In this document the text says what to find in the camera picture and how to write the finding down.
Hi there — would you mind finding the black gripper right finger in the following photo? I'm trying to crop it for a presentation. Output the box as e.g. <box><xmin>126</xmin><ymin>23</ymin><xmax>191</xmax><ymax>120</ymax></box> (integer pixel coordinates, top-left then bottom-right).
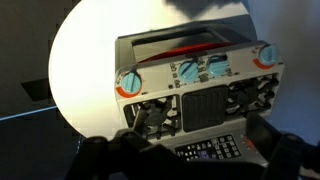
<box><xmin>244</xmin><ymin>112</ymin><xmax>320</xmax><ymax>180</ymax></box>

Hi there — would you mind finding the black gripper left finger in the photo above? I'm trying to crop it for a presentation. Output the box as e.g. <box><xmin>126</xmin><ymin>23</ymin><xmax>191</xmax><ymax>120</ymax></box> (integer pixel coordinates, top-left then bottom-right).
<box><xmin>66</xmin><ymin>109</ymin><xmax>188</xmax><ymax>180</ymax></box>

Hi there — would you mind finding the grey toy stove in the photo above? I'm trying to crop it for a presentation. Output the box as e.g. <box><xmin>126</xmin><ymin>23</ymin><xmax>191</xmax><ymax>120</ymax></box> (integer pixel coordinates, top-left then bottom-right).
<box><xmin>114</xmin><ymin>23</ymin><xmax>286</xmax><ymax>168</ymax></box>

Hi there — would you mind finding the round white table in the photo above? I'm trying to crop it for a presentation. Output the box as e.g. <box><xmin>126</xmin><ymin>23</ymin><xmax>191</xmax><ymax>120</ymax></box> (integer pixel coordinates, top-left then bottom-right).
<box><xmin>48</xmin><ymin>0</ymin><xmax>258</xmax><ymax>139</ymax></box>

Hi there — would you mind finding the small blue knob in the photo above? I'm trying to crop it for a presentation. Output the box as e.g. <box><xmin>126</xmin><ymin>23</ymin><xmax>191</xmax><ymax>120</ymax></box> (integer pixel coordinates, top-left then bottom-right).
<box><xmin>206</xmin><ymin>54</ymin><xmax>231</xmax><ymax>77</ymax></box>
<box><xmin>177</xmin><ymin>61</ymin><xmax>201</xmax><ymax>84</ymax></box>

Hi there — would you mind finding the large blue knob red ring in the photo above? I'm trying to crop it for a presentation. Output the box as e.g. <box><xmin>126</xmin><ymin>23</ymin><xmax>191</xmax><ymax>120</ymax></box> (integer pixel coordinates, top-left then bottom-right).
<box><xmin>257</xmin><ymin>43</ymin><xmax>281</xmax><ymax>67</ymax></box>
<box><xmin>119</xmin><ymin>69</ymin><xmax>143</xmax><ymax>95</ymax></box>

